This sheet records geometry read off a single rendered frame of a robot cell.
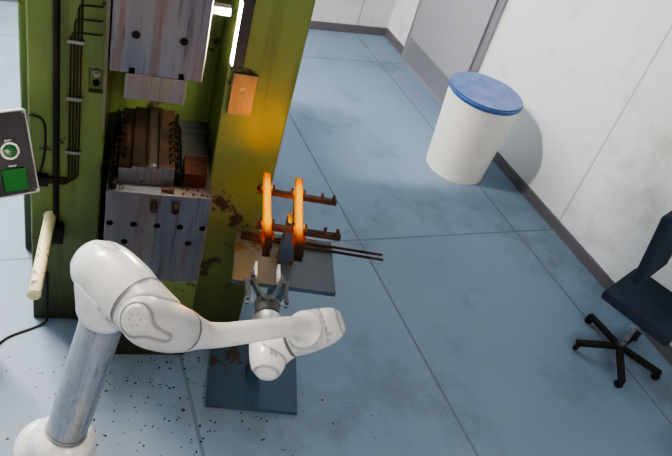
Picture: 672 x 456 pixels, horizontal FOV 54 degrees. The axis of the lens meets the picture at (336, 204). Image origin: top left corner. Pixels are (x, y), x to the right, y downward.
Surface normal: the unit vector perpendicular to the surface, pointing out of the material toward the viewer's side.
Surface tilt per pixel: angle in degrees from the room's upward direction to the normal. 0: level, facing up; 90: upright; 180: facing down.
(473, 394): 0
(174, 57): 90
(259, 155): 90
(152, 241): 90
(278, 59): 90
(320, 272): 0
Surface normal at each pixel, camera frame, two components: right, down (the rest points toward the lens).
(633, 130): -0.91, 0.03
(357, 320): 0.25, -0.78
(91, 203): 0.19, 0.62
